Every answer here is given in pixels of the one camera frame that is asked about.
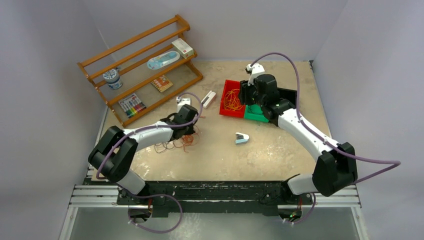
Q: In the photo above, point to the red plastic bin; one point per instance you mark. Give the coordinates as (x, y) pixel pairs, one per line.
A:
(230, 105)

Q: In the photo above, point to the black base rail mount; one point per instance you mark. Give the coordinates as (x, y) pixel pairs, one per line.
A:
(216, 197)

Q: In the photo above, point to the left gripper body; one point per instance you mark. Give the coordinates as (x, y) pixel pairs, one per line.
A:
(189, 129)

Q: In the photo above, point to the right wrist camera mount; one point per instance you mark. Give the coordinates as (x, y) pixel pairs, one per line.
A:
(254, 70)

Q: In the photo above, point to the blue white oval package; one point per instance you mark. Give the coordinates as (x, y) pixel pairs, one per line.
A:
(163, 60)

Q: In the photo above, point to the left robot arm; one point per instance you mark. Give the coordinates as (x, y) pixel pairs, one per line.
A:
(114, 153)

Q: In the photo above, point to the green plastic bin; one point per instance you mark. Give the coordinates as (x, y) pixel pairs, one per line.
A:
(254, 113)

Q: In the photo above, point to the white stapler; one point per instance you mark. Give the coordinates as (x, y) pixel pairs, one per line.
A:
(206, 101)

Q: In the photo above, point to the black plastic bin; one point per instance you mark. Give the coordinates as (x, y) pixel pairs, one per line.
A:
(288, 94)

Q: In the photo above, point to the white red box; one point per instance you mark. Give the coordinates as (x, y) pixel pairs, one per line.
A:
(183, 48)

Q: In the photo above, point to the aluminium frame rail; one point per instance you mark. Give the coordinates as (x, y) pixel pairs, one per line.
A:
(98, 196)

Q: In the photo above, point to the blue white tape roll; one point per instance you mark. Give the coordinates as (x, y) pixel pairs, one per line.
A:
(113, 79)

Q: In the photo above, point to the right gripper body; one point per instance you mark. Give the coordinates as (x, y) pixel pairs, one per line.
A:
(250, 95)

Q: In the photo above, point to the white blue staple remover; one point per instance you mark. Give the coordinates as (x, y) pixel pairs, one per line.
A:
(241, 138)

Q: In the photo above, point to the coloured marker set pack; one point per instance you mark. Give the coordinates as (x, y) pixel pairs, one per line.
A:
(132, 105)

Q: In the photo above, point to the wooden shelf rack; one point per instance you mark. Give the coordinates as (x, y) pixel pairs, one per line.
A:
(137, 77)

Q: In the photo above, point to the orange snack packet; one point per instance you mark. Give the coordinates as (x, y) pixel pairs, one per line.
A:
(162, 83)

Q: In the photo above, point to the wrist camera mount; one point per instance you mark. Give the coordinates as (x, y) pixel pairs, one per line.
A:
(182, 101)
(254, 70)

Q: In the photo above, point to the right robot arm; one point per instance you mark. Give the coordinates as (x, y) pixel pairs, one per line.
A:
(335, 168)

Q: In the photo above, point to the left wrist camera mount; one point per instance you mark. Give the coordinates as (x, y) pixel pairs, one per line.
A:
(182, 101)

